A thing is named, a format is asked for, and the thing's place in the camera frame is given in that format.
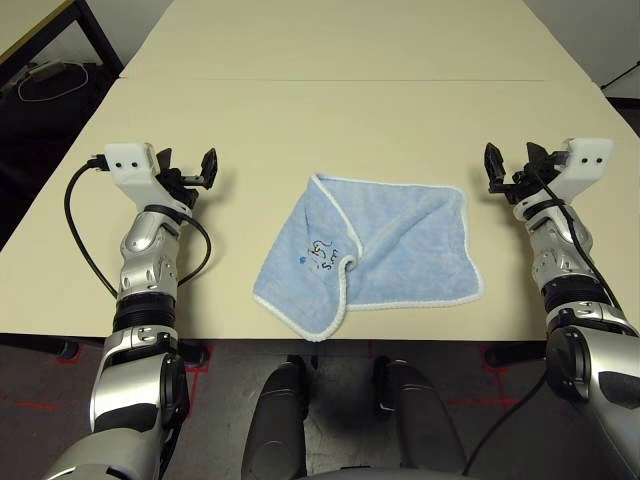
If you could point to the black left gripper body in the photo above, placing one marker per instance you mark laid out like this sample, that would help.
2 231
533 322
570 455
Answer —
177 182

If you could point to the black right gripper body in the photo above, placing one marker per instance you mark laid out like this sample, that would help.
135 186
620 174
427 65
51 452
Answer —
530 182

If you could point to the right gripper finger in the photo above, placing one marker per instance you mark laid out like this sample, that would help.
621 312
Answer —
536 155
494 165

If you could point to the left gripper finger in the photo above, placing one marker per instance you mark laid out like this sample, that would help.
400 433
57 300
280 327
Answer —
165 160
210 170

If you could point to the light blue terry towel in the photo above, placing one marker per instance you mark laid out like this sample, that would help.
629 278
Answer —
410 250

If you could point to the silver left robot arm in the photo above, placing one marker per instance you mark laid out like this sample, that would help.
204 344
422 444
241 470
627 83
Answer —
145 260

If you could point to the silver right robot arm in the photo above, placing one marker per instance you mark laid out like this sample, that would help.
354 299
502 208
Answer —
555 255

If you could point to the black framed side table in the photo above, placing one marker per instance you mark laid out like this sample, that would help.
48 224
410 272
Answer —
100 40

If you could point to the grey power adapter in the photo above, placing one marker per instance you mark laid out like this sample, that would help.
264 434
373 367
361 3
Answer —
47 72

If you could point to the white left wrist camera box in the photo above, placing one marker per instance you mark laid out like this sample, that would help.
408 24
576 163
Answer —
127 172

